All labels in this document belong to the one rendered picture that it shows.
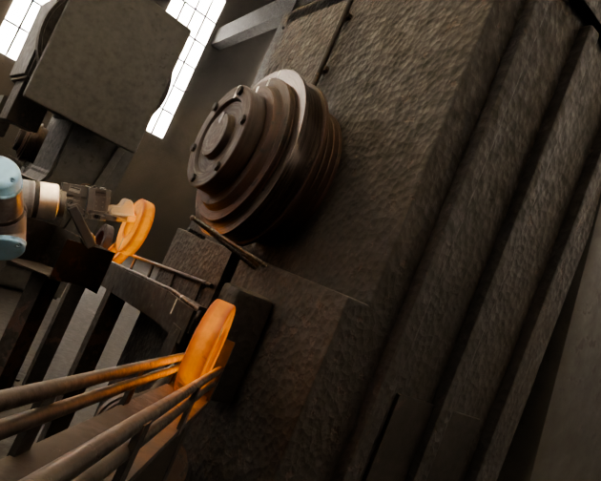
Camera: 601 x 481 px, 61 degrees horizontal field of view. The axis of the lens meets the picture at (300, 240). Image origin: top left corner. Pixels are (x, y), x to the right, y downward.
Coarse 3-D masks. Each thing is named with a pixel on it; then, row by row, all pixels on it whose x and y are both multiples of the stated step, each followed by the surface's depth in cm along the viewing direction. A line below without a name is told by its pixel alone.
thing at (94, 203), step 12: (72, 192) 126; (84, 192) 128; (96, 192) 129; (108, 192) 129; (60, 204) 124; (72, 204) 127; (84, 204) 129; (96, 204) 129; (108, 204) 131; (60, 216) 126; (84, 216) 129
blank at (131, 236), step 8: (144, 200) 136; (136, 208) 137; (144, 208) 133; (152, 208) 135; (136, 216) 135; (144, 216) 132; (152, 216) 133; (128, 224) 140; (136, 224) 132; (144, 224) 131; (120, 232) 140; (128, 232) 139; (136, 232) 130; (144, 232) 131; (120, 240) 137; (128, 240) 132; (136, 240) 131; (120, 248) 134; (128, 248) 132; (136, 248) 133
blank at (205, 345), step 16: (224, 304) 78; (208, 320) 74; (224, 320) 75; (208, 336) 73; (224, 336) 83; (192, 352) 72; (208, 352) 72; (192, 368) 72; (208, 368) 81; (176, 384) 74
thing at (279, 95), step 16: (272, 80) 130; (272, 96) 121; (288, 96) 119; (272, 112) 118; (288, 112) 116; (272, 128) 116; (288, 128) 114; (272, 144) 115; (256, 160) 115; (272, 160) 113; (240, 176) 118; (256, 176) 116; (224, 192) 121; (240, 192) 118; (256, 192) 115; (208, 208) 129; (224, 208) 123; (240, 208) 118
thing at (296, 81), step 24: (288, 72) 128; (312, 96) 121; (312, 120) 116; (288, 144) 114; (312, 144) 115; (288, 168) 113; (264, 192) 114; (288, 192) 115; (240, 216) 118; (264, 216) 117; (240, 240) 127
